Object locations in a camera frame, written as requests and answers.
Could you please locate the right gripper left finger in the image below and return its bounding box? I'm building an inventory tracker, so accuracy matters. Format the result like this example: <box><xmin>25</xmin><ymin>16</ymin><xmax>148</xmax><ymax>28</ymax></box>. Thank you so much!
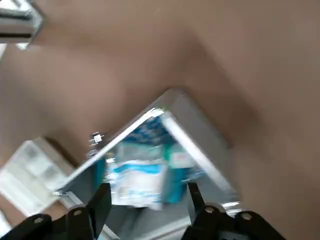
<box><xmin>0</xmin><ymin>182</ymin><xmax>113</xmax><ymax>240</ymax></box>

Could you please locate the white plastic partition tray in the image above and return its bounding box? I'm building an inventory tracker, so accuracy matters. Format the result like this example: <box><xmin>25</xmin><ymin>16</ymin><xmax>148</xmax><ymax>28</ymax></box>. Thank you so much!
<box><xmin>0</xmin><ymin>136</ymin><xmax>76</xmax><ymax>219</ymax></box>

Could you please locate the white blue gauze packet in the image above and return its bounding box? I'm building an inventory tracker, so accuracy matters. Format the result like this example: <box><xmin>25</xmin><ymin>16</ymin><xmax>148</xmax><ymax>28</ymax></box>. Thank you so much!
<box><xmin>107</xmin><ymin>159</ymin><xmax>171</xmax><ymax>211</ymax></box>

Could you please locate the aluminium first-aid case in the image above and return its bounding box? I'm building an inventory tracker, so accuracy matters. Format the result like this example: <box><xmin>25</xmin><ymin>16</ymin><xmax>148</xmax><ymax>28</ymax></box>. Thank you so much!
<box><xmin>51</xmin><ymin>87</ymin><xmax>243</xmax><ymax>240</ymax></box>

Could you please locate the teal packet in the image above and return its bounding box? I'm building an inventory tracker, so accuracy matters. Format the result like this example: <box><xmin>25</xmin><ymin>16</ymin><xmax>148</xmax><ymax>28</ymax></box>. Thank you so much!
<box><xmin>161</xmin><ymin>143</ymin><xmax>200</xmax><ymax>204</ymax></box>

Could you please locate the aluminium profile post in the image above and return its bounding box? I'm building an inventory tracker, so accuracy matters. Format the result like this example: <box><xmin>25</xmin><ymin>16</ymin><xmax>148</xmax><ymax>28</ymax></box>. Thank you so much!
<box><xmin>0</xmin><ymin>0</ymin><xmax>45</xmax><ymax>52</ymax></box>

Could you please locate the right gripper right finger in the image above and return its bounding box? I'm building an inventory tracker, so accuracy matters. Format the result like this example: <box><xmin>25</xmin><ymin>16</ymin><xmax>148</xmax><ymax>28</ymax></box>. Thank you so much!
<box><xmin>182</xmin><ymin>181</ymin><xmax>292</xmax><ymax>240</ymax></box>

